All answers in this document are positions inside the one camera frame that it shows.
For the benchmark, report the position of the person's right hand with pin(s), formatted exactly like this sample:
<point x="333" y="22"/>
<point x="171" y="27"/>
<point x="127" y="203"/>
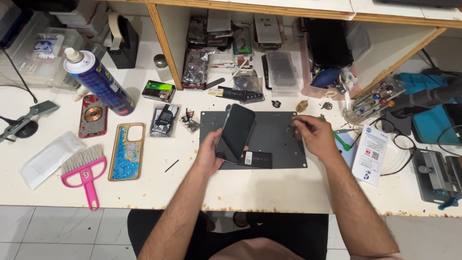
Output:
<point x="317" y="139"/>

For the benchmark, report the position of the person's left hand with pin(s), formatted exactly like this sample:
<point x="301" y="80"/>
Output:
<point x="206" y="155"/>

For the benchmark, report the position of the black smartphone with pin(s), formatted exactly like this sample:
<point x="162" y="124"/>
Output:
<point x="235" y="133"/>

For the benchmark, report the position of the green plastic pry tool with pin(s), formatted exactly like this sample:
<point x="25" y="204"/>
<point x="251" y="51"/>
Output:
<point x="339" y="139"/>

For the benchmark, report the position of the thin black stick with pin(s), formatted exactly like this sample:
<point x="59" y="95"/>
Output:
<point x="171" y="165"/>

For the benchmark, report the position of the small bag of screws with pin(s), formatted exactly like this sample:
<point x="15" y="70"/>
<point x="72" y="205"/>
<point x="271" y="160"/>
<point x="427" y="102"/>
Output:
<point x="190" y="122"/>

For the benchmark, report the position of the small amber bottle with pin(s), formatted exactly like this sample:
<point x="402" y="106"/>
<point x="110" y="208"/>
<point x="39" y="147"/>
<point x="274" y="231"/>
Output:
<point x="301" y="105"/>

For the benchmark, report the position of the dark grey work mat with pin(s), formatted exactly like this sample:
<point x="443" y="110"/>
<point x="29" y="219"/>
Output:
<point x="274" y="144"/>

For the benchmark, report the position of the black phone battery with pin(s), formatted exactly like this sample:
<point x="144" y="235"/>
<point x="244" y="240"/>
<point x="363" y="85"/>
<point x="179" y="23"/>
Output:
<point x="257" y="159"/>

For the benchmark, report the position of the bag with black phone parts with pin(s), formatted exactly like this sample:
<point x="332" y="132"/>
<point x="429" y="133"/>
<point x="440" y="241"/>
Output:
<point x="165" y="119"/>

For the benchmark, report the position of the white printed packet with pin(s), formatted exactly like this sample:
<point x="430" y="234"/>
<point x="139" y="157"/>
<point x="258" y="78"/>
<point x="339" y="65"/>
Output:
<point x="371" y="153"/>

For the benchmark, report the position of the clear screwdriver holder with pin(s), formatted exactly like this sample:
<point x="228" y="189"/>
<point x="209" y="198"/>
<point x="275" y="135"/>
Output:
<point x="371" y="101"/>

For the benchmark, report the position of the bubble wrapped phone screen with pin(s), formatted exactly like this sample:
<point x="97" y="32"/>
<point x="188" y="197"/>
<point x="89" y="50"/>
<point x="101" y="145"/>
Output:
<point x="281" y="71"/>

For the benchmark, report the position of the pink tray of tools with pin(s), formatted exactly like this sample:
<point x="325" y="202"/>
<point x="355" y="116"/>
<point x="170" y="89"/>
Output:
<point x="326" y="61"/>

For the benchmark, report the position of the black rimmed eyeglasses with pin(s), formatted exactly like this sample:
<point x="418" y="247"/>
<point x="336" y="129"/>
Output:
<point x="397" y="139"/>

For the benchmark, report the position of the blue glitter phone case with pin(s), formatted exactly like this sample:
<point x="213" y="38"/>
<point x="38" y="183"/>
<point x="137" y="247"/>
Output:
<point x="126" y="152"/>

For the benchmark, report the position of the black green small box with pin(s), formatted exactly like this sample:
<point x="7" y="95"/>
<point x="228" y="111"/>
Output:
<point x="158" y="90"/>

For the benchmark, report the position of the person's black shorts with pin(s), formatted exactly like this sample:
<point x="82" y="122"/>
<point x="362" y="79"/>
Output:
<point x="231" y="234"/>

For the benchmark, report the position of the small glass solvent bottle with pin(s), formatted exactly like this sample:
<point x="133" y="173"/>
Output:
<point x="161" y="66"/>

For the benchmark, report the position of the heap of phone parts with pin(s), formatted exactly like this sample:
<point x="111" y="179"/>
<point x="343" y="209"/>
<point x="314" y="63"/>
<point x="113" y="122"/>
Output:
<point x="231" y="47"/>

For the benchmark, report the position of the teal heating pad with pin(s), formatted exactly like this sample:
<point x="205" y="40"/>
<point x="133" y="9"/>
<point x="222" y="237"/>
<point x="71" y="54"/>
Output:
<point x="431" y="104"/>

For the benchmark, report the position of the red phone back cover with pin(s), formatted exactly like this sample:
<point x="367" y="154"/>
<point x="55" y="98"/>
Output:
<point x="93" y="116"/>

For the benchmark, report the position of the grey phone holding fixture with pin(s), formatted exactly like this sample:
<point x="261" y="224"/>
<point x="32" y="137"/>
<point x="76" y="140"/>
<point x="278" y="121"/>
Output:
<point x="437" y="177"/>

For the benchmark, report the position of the blue spray can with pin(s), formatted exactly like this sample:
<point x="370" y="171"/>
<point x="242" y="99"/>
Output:
<point x="99" y="85"/>

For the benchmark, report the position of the black tape dispenser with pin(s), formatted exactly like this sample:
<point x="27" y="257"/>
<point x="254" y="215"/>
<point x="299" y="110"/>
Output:
<point x="122" y="41"/>

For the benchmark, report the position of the white padded pouch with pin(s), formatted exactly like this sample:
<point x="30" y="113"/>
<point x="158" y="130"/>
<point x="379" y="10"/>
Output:
<point x="50" y="159"/>

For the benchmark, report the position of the grey metal clamp tool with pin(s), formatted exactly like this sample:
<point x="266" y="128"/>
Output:
<point x="27" y="119"/>

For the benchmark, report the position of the clear plastic storage boxes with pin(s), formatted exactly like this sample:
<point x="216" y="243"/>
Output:
<point x="39" y="54"/>

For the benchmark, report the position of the wooden shelf frame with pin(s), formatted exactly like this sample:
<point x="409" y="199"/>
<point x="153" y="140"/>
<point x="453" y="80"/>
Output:
<point x="288" y="21"/>

